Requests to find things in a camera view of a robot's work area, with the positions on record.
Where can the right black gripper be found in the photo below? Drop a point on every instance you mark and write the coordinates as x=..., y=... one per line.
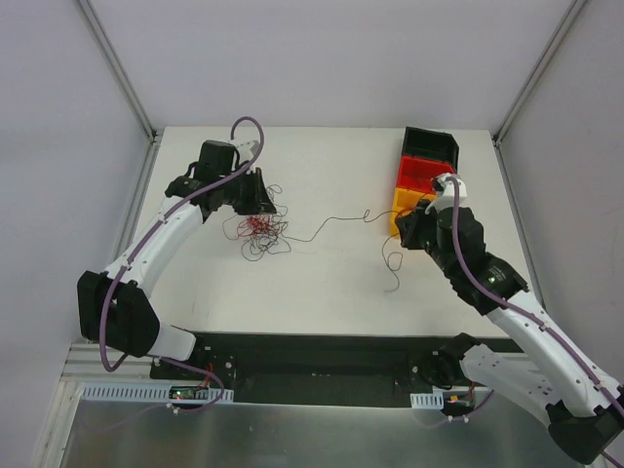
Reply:
x=415, y=229

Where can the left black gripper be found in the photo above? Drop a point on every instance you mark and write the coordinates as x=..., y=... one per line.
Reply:
x=249, y=192

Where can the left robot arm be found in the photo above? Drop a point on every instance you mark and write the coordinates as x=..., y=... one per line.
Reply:
x=114, y=305

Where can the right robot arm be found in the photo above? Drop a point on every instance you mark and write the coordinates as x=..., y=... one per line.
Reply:
x=579, y=403

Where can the yellow storage bin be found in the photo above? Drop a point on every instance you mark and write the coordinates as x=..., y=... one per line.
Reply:
x=403, y=203

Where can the red storage bin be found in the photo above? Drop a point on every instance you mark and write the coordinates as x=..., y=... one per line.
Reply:
x=417, y=173

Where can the black storage bin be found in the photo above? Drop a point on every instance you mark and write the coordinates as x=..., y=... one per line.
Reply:
x=433, y=146

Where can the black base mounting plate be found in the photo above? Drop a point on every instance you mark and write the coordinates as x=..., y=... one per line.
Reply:
x=320, y=370

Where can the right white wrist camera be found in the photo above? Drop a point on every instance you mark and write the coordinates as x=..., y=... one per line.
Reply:
x=450, y=192

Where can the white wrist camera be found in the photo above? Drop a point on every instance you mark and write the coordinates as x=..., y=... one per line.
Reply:
x=247, y=149
x=450, y=192

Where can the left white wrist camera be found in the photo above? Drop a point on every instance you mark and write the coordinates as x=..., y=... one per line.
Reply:
x=247, y=149

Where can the right white cable duct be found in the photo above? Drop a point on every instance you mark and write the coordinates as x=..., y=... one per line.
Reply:
x=427, y=401

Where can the white cable duct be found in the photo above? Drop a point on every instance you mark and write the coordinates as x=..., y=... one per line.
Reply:
x=427, y=401
x=154, y=393

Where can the left aluminium frame post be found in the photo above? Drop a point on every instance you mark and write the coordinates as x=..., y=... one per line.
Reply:
x=115, y=66

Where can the aluminium frame post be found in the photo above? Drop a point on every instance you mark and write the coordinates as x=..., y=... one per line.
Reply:
x=571, y=16
x=115, y=66

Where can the left white cable duct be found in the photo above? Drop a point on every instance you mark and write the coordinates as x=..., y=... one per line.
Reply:
x=154, y=393

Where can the right aluminium frame post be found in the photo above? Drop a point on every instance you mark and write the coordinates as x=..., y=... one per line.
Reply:
x=571, y=16

